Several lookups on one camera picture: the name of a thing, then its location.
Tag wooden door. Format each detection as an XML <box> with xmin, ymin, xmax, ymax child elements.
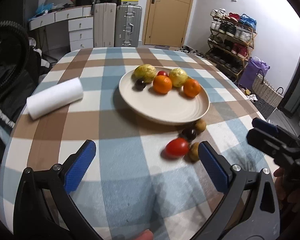
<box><xmin>142</xmin><ymin>0</ymin><xmax>197</xmax><ymax>47</ymax></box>

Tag yellow passion fruit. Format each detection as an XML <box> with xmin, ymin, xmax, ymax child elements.
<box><xmin>168</xmin><ymin>68</ymin><xmax>188</xmax><ymax>88</ymax></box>
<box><xmin>132</xmin><ymin>64</ymin><xmax>157</xmax><ymax>83</ymax></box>

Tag person's right hand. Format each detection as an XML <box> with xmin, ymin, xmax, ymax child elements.
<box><xmin>274</xmin><ymin>168</ymin><xmax>300</xmax><ymax>212</ymax></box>

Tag white desk with drawers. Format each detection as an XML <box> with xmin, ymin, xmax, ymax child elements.
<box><xmin>29</xmin><ymin>5</ymin><xmax>94</xmax><ymax>52</ymax></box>

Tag checkered tablecloth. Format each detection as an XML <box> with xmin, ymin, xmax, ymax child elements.
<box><xmin>0</xmin><ymin>47</ymin><xmax>280</xmax><ymax>240</ymax></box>

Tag purple gift bag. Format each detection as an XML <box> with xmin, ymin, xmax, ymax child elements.
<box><xmin>240</xmin><ymin>57</ymin><xmax>270</xmax><ymax>90</ymax></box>

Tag orange mandarin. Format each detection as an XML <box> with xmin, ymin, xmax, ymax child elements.
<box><xmin>183</xmin><ymin>79</ymin><xmax>202</xmax><ymax>98</ymax></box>
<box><xmin>153</xmin><ymin>75</ymin><xmax>173</xmax><ymax>95</ymax></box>

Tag silver hard suitcase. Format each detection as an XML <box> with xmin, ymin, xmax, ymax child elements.
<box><xmin>115</xmin><ymin>4</ymin><xmax>143</xmax><ymax>47</ymax></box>

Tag small brown longan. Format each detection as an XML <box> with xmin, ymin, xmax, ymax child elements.
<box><xmin>189</xmin><ymin>142</ymin><xmax>200</xmax><ymax>162</ymax></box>
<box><xmin>194</xmin><ymin>119</ymin><xmax>207</xmax><ymax>133</ymax></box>

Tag scattered sneakers pile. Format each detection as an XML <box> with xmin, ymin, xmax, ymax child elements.
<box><xmin>179</xmin><ymin>45</ymin><xmax>208</xmax><ymax>58</ymax></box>

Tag rows of assorted shoes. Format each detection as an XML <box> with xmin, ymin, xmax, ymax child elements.
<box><xmin>207</xmin><ymin>8</ymin><xmax>257</xmax><ymax>78</ymax></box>

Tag person's left hand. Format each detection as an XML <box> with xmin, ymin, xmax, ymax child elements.
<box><xmin>136</xmin><ymin>229</ymin><xmax>154</xmax><ymax>240</ymax></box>

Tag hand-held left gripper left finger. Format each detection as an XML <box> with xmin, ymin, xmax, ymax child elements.
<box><xmin>14</xmin><ymin>140</ymin><xmax>108</xmax><ymax>240</ymax></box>

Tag blue plastic bag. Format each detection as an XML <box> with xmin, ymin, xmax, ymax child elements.
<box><xmin>35</xmin><ymin>3</ymin><xmax>56</xmax><ymax>17</ymax></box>

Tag beige hard suitcase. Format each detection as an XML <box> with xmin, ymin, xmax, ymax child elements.
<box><xmin>93</xmin><ymin>2</ymin><xmax>117</xmax><ymax>48</ymax></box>

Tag small dark purple fruit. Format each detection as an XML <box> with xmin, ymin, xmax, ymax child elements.
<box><xmin>180</xmin><ymin>128</ymin><xmax>197</xmax><ymax>142</ymax></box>
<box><xmin>135</xmin><ymin>79</ymin><xmax>147</xmax><ymax>91</ymax></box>

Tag white paper towel roll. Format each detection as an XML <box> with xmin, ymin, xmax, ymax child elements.
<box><xmin>27</xmin><ymin>77</ymin><xmax>84</xmax><ymax>120</ymax></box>

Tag wooden shoe rack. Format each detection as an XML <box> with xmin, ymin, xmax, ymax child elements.
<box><xmin>206</xmin><ymin>15</ymin><xmax>257</xmax><ymax>82</ymax></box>

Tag beige round plate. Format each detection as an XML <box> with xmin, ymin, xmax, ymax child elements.
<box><xmin>119</xmin><ymin>66</ymin><xmax>210</xmax><ymax>125</ymax></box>

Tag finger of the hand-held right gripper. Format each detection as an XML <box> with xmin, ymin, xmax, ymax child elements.
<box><xmin>247</xmin><ymin>129</ymin><xmax>290</xmax><ymax>158</ymax></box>
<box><xmin>252</xmin><ymin>118</ymin><xmax>300</xmax><ymax>143</ymax></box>

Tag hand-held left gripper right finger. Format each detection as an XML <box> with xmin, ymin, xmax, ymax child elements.
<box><xmin>197</xmin><ymin>141</ymin><xmax>280</xmax><ymax>240</ymax></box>

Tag grey woven basket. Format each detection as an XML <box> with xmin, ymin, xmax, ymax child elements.
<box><xmin>251</xmin><ymin>70</ymin><xmax>292</xmax><ymax>120</ymax></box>

